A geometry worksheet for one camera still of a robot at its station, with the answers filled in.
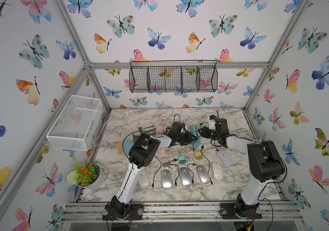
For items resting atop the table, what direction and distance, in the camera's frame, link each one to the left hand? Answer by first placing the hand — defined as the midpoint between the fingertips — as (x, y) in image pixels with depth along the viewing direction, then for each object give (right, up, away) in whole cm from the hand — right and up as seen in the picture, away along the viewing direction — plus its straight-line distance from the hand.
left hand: (197, 137), depth 98 cm
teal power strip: (-2, +5, +3) cm, 6 cm away
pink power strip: (-26, +5, +6) cm, 28 cm away
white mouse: (+9, -18, -13) cm, 24 cm away
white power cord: (0, +12, +13) cm, 17 cm away
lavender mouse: (+16, -12, -7) cm, 21 cm away
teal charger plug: (-11, -13, -7) cm, 19 cm away
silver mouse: (-21, -22, -16) cm, 34 cm away
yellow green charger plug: (0, -11, -6) cm, 12 cm away
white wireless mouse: (-34, -23, -15) cm, 44 cm away
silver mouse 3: (+1, -20, -13) cm, 24 cm away
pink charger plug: (-22, -14, -8) cm, 27 cm away
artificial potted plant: (-58, -16, -28) cm, 66 cm away
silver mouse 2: (-10, -21, -14) cm, 27 cm away
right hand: (+2, +6, -2) cm, 7 cm away
